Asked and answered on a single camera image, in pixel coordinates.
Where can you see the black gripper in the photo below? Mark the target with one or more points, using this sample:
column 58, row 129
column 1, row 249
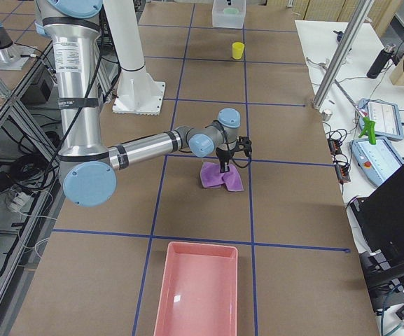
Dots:
column 223, row 155

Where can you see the purple cloth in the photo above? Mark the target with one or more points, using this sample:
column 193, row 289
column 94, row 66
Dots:
column 211, row 177

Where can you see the yellow cup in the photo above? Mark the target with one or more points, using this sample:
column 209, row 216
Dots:
column 237, row 50

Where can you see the green bowl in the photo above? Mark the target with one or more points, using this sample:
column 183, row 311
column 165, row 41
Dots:
column 231, row 11

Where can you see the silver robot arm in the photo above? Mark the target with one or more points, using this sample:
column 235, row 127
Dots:
column 88, row 167

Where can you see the small metal cylinder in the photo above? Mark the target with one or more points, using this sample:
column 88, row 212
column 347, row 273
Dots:
column 326, row 115

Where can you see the pink plastic bin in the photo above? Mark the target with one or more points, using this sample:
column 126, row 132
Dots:
column 199, row 290

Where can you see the clear plastic bin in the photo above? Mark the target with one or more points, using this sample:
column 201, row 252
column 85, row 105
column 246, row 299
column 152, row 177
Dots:
column 221, row 20

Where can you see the reacher grabber tool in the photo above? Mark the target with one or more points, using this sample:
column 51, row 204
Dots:
column 369, row 125

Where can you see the near blue teach pendant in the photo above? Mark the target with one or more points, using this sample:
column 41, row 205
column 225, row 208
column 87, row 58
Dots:
column 378, row 162

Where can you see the blue teach pendant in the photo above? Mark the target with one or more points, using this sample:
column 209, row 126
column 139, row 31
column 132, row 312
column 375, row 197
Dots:
column 386, row 116
column 378, row 162

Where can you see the far blue teach pendant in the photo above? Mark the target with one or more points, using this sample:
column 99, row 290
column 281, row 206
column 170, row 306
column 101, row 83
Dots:
column 386, row 116

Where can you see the black monitor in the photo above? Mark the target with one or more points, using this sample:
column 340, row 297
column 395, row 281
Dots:
column 381, row 216

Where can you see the black water bottle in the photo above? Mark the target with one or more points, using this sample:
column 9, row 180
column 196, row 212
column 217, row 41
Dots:
column 381, row 61

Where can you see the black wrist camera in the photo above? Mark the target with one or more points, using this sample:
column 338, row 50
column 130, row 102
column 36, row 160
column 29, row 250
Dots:
column 245, row 145

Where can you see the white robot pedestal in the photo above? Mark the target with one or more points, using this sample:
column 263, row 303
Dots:
column 137, row 92

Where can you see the aluminium frame post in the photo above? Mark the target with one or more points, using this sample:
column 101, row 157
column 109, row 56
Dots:
column 350, row 33

